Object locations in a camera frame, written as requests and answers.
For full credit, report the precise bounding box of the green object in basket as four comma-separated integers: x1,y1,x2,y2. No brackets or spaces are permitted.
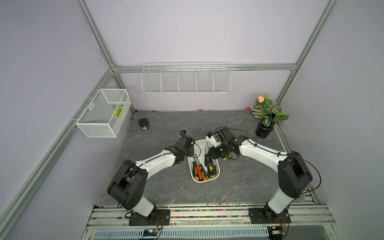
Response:
113,106,124,119

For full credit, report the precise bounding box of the aluminium frame rail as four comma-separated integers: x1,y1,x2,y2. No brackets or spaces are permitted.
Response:
114,62,298,74

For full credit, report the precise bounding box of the small orange black screwdriver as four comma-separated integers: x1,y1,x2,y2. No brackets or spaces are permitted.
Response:
210,160,217,177

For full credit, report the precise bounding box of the small black jar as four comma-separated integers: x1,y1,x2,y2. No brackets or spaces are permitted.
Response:
139,118,150,131

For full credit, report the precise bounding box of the white plastic storage box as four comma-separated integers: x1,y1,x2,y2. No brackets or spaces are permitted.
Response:
188,140,220,184

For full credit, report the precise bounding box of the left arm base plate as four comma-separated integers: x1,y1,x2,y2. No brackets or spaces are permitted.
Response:
129,209,171,227

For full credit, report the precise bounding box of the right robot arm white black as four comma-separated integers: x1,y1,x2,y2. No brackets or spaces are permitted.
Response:
206,127,313,224

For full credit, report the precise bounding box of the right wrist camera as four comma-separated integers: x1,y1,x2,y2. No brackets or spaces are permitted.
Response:
206,131,221,148

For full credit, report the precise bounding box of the artificial green potted plant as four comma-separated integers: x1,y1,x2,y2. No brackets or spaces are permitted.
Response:
251,93,289,139

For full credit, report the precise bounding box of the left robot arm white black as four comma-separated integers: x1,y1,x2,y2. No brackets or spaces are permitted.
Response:
107,133,195,218

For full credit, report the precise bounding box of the orange black large screwdriver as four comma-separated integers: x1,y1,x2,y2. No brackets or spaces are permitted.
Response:
193,161,208,182

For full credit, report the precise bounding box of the white perforated cable duct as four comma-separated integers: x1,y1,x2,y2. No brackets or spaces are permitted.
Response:
90,227,269,240

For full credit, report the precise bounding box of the white wire cube basket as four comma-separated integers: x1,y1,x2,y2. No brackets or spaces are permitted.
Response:
76,89,132,138

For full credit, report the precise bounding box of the long white wire wall basket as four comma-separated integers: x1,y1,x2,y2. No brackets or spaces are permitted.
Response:
141,69,232,95

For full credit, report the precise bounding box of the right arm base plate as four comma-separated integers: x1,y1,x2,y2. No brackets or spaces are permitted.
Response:
248,208,292,224

